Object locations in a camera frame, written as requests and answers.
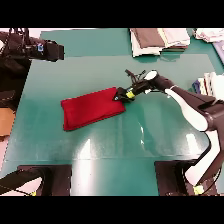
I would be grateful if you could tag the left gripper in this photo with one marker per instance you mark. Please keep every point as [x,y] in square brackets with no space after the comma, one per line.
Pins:
[53,50]

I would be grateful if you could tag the grey-brown garment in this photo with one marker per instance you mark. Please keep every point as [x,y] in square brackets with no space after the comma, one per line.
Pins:
[148,37]

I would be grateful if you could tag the purple garment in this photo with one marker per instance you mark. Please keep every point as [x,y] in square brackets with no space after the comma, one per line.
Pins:
[196,87]

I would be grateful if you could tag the lilac garment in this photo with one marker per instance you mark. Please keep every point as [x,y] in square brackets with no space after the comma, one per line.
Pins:
[220,51]

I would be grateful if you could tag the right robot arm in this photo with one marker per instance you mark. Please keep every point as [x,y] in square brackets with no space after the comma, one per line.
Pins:
[191,110]

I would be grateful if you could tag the cream garment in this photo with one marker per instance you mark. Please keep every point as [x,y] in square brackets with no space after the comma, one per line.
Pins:
[175,36]

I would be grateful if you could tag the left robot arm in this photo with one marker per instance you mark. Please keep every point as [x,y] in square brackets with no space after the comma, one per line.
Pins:
[20,46]

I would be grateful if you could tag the white garment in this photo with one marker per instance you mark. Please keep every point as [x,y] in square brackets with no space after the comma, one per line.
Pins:
[210,34]
[143,51]
[218,85]

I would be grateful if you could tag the red T-shirt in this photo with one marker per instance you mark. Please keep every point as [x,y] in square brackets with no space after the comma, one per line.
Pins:
[90,108]

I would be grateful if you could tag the brown garment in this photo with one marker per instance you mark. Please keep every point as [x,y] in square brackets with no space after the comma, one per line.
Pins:
[6,123]

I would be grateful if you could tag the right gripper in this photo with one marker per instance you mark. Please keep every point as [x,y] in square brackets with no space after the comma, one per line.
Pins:
[120,94]

